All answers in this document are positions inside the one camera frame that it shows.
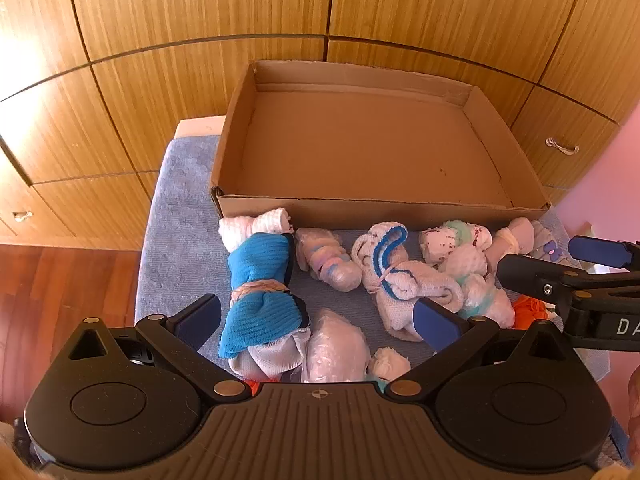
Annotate red-spotted roll teal tie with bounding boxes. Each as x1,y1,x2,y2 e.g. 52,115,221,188
419,219,496,266

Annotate plain white cloth roll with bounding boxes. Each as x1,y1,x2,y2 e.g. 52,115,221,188
492,216,538,263

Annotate blue and white sock bundle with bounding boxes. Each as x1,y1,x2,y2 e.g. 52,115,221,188
220,232,308,378

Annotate bubble wrap roll lilac tie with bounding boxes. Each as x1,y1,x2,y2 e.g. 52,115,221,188
295,227,362,292

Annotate white cloth purple flower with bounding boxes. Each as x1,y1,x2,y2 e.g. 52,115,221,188
530,220,573,267

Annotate plain bubble wrap bundle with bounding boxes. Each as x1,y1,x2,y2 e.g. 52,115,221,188
300,307,372,385

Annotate blue towel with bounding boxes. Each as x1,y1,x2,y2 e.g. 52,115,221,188
135,137,613,386

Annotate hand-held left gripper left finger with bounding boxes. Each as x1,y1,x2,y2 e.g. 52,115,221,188
67,294,251,403

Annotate bubble wrap roll teal ties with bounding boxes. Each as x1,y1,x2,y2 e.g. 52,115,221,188
440,247,516,331

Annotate brown cardboard box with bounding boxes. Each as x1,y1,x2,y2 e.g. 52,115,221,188
209,60,552,233

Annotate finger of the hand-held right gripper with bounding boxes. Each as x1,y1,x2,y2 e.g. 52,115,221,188
496,254,583,308
568,235,640,272

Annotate small white cloth bundle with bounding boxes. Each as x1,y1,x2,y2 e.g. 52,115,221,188
369,346,412,381

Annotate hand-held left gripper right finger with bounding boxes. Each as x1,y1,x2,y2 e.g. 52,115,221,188
385,299,573,403

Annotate white knit sock roll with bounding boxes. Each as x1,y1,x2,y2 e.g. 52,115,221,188
218,207,293,251

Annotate white sock roll pink tie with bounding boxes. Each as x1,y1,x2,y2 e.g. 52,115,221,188
350,224,466,342

